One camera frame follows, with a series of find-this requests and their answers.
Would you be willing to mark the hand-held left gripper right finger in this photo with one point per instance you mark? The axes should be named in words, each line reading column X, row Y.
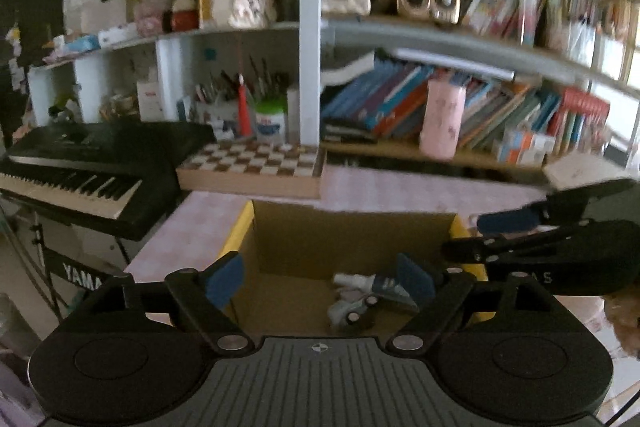
column 414, row 279

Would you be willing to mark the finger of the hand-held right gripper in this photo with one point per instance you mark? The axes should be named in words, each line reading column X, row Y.
column 505, row 222
column 480, row 249

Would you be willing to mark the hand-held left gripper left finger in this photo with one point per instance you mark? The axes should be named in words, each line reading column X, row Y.
column 226, row 281

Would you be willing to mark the yellow-edged cardboard box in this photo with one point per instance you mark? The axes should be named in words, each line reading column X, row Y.
column 300, row 247

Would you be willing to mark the blue and white packet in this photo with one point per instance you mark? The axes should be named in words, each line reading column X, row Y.
column 390, row 289

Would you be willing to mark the small white bottle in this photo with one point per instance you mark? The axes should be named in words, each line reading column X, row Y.
column 352, row 281

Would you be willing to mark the grey toy car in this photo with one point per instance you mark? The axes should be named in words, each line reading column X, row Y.
column 350, row 313

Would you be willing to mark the fluffy brown plush toy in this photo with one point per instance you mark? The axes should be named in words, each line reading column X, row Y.
column 625, row 322

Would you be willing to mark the small orange and blue boxes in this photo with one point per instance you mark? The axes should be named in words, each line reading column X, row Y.
column 525, row 146

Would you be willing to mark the white paper card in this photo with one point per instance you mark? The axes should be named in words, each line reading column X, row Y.
column 582, row 172

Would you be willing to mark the pink cup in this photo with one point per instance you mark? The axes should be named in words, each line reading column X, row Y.
column 442, row 119

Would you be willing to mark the wooden chessboard box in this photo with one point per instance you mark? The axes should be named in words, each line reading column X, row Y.
column 250, row 159

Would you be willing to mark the black keyboard stand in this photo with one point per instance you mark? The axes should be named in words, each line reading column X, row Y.
column 75, row 274

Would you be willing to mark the pen holder with pens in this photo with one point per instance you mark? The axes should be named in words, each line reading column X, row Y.
column 215, row 117

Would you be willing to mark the row of leaning books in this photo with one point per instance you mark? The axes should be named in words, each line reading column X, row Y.
column 390, row 102

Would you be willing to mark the white jar with green lid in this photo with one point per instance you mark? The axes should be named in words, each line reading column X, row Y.
column 271, row 119

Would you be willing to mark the white box with red label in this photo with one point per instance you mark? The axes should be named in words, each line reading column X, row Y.
column 150, row 102

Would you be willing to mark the black electronic keyboard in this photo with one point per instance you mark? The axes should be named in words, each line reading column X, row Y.
column 75, row 157

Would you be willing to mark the white open book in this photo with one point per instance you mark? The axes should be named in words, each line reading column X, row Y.
column 350, row 69

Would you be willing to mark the white bookshelf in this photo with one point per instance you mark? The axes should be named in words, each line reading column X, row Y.
column 310, row 57

